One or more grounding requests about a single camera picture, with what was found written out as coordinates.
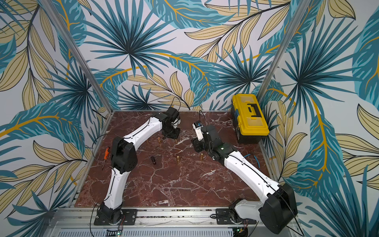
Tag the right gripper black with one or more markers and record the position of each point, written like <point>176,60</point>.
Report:
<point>197,143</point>

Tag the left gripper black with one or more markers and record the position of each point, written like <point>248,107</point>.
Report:
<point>175,136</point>

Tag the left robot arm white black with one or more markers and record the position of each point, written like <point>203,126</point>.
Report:
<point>124,160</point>

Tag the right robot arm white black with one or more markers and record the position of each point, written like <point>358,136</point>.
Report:
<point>277,207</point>

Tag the black lipstick lying left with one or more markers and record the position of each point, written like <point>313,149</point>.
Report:
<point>154,160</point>

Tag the yellow black toolbox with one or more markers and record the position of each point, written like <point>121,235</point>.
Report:
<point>248,120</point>

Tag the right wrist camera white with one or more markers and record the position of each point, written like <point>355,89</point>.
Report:
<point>197,128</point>

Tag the orange handled screwdriver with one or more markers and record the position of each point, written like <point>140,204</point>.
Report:
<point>106,155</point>

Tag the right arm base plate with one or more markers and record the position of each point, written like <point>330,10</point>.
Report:
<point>226,216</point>

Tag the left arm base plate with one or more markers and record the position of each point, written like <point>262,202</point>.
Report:
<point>124,217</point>

